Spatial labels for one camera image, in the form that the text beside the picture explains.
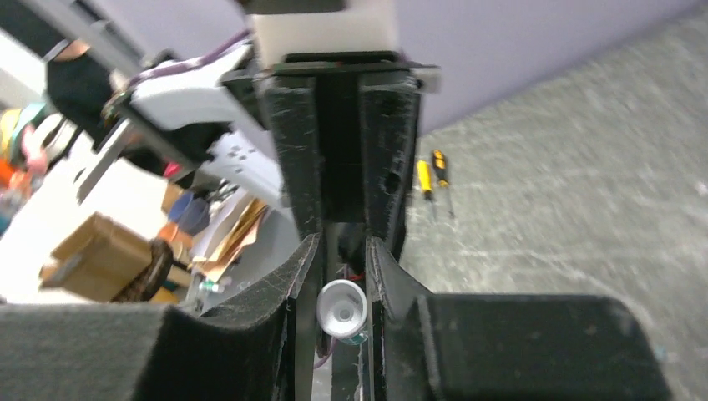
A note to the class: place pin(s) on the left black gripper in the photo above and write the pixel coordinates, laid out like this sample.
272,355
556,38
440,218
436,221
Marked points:
329,137

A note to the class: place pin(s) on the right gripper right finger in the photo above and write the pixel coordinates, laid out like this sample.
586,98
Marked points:
464,346

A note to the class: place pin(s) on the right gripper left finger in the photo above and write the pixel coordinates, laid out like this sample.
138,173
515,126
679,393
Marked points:
257,345

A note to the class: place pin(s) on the green white glue stick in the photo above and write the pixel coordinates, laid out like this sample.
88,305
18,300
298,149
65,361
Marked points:
342,312

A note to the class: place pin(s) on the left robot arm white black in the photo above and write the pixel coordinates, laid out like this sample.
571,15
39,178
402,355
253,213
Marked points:
184,111

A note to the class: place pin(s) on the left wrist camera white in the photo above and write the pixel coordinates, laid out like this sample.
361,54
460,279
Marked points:
283,28

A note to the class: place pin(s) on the yellow handled screwdriver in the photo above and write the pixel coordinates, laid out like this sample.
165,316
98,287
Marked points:
425,182

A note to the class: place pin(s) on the black handled screwdriver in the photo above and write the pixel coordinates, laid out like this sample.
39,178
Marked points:
440,169

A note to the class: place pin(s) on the aluminium frame rail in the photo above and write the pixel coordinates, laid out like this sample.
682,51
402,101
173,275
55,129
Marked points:
77,85

